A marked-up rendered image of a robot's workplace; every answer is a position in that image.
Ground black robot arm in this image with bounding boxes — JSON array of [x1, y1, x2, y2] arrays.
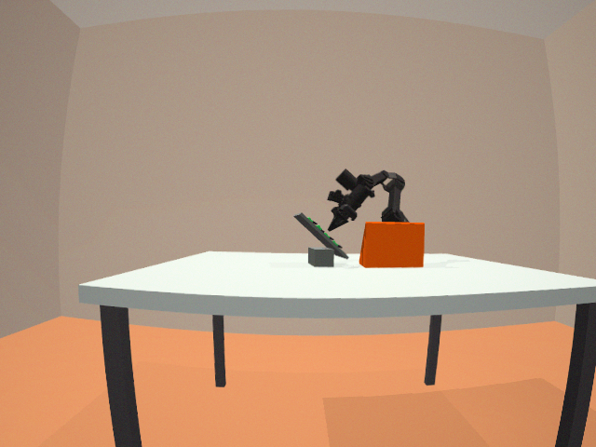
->
[[328, 169, 409, 223]]

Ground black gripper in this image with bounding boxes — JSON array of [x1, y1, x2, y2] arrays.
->
[[328, 193, 362, 232]]

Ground grey switch panel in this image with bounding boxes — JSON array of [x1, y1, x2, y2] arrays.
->
[[293, 213, 349, 267]]

